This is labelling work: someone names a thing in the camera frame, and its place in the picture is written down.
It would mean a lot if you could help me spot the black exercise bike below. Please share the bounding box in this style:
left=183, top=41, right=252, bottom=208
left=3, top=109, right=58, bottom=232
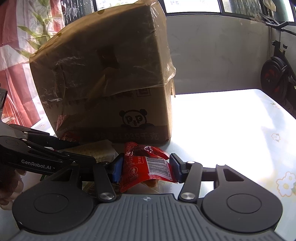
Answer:
left=259, top=12, right=296, bottom=110

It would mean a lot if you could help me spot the brown cardboard box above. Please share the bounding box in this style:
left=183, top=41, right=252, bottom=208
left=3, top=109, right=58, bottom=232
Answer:
left=29, top=1, right=176, bottom=144

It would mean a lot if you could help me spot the person's left hand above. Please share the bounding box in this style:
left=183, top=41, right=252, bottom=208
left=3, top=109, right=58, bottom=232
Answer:
left=1, top=165, right=27, bottom=210

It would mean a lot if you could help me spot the red barcode snack packet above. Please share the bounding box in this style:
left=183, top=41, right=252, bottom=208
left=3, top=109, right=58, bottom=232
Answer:
left=119, top=142, right=177, bottom=193

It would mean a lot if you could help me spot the beige cracker pack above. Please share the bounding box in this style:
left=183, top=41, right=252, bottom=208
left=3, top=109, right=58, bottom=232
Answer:
left=61, top=140, right=118, bottom=162

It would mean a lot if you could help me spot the red floral curtain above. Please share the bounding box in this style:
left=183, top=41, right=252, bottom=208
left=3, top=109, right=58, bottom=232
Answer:
left=1, top=1, right=65, bottom=127

